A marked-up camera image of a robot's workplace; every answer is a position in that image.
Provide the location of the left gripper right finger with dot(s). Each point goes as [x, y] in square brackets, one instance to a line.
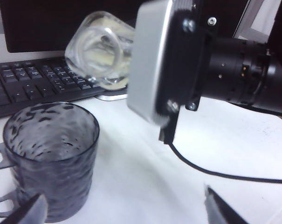
[218, 210]

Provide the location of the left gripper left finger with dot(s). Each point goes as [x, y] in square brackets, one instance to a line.
[34, 210]

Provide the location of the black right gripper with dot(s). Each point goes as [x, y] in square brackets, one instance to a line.
[189, 58]

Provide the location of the clear bottle with yellow label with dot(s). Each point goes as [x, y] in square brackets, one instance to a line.
[96, 46]

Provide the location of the white raised board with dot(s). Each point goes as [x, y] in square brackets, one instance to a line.
[143, 175]

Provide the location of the silver monitor stand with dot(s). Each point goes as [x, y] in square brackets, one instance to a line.
[110, 96]

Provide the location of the black computer keyboard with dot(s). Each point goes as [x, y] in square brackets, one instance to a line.
[26, 81]

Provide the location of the black computer monitor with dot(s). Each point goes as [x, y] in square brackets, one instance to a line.
[38, 23]

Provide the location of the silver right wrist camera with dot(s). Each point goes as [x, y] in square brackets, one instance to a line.
[150, 58]

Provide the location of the aluminium partition frame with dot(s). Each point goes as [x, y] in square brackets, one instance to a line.
[242, 25]

